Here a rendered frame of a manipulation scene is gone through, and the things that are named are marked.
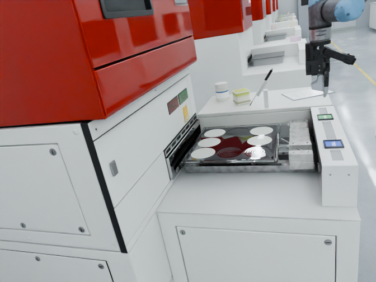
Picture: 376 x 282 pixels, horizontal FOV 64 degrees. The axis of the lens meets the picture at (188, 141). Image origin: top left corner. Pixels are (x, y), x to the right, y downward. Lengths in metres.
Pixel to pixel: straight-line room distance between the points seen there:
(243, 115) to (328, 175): 0.64
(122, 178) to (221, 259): 0.47
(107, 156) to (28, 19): 0.36
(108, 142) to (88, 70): 0.20
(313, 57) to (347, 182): 0.49
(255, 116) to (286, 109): 0.14
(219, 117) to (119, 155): 0.75
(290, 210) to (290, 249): 0.13
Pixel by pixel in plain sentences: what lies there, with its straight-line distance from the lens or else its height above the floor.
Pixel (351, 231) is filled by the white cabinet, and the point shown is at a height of 0.78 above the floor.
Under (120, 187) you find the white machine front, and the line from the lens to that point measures 0.87.
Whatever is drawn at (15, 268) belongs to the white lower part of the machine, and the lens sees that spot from 1.32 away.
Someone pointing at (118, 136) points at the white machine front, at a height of 1.14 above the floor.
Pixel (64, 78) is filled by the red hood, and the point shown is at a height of 1.33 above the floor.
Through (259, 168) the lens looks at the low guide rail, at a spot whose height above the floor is 0.84.
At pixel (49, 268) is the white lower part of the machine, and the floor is 0.72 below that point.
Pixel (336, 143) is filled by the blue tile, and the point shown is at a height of 0.96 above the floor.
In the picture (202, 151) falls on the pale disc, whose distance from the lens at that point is 1.24.
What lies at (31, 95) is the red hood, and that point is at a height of 1.30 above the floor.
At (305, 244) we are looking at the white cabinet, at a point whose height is 0.72.
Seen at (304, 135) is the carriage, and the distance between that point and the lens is 1.36.
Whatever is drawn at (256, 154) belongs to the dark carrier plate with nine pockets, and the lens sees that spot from 1.16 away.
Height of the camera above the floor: 1.40
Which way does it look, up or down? 21 degrees down
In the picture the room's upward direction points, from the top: 10 degrees counter-clockwise
